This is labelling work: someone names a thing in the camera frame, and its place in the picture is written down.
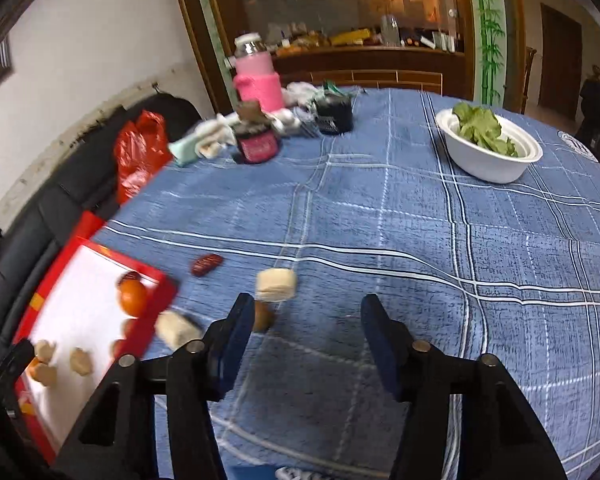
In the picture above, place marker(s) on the red plastic bag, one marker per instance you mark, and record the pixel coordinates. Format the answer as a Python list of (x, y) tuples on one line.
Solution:
[(137, 152)]

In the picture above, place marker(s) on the white bowl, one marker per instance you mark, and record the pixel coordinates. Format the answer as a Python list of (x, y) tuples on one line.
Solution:
[(480, 165)]

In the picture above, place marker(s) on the orange mandarin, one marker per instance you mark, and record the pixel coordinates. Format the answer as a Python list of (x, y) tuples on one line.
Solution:
[(131, 297)]

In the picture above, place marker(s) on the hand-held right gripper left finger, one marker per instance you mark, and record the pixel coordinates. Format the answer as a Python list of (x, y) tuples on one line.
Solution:
[(232, 355)]

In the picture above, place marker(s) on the red date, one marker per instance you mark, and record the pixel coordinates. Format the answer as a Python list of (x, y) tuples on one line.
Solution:
[(206, 264), (129, 276)]

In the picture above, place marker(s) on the small brown packet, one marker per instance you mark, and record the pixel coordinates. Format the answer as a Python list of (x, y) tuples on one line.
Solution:
[(252, 110)]

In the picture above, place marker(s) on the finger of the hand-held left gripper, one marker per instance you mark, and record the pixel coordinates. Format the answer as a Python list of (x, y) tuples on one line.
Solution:
[(12, 360)]

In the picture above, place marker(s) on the white crumpled plastic bag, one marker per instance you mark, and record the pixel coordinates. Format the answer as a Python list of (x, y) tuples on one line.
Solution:
[(300, 97)]

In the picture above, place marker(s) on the wooden chair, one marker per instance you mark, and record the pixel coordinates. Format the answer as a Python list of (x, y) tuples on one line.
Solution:
[(530, 75)]

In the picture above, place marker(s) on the clear glass jar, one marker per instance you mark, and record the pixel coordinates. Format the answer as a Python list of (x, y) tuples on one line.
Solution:
[(390, 30)]

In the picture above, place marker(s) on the bottle with pink knit sleeve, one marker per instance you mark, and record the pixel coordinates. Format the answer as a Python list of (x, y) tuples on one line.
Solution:
[(257, 80)]

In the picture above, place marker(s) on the wooden sideboard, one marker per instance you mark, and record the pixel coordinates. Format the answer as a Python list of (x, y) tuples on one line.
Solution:
[(370, 65)]

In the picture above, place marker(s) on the mint and white cloth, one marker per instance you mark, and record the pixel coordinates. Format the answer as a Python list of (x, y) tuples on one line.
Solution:
[(200, 137)]

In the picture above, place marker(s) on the black jar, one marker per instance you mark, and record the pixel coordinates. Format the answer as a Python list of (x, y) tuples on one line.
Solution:
[(334, 115)]

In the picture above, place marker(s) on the red tray with white inside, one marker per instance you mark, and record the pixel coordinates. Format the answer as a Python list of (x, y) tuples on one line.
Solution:
[(80, 285)]

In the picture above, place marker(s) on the yellow packet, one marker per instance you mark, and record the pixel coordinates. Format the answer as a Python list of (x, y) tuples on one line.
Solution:
[(350, 36)]

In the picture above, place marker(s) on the brown wooden door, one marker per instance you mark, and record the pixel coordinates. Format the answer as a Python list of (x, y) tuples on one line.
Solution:
[(560, 55)]

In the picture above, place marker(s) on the green leafy vegetable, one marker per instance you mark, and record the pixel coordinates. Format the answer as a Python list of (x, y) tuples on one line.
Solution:
[(480, 127)]

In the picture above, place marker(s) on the bamboo painted panel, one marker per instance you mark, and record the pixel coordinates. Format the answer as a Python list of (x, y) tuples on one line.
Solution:
[(490, 30)]

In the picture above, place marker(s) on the beige fruit piece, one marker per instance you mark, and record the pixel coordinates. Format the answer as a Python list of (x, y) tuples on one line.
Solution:
[(81, 360), (45, 375), (45, 350)]

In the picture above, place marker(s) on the black leather sofa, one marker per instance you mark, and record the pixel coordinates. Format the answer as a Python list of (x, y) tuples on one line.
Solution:
[(55, 185)]

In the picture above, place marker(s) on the blue checked tablecloth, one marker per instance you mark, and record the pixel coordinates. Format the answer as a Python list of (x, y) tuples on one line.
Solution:
[(380, 220)]

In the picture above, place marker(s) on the dark red jar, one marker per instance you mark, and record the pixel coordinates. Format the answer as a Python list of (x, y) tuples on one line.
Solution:
[(255, 145)]

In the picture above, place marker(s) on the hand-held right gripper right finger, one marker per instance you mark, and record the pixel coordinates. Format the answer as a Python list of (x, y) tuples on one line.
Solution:
[(382, 355)]

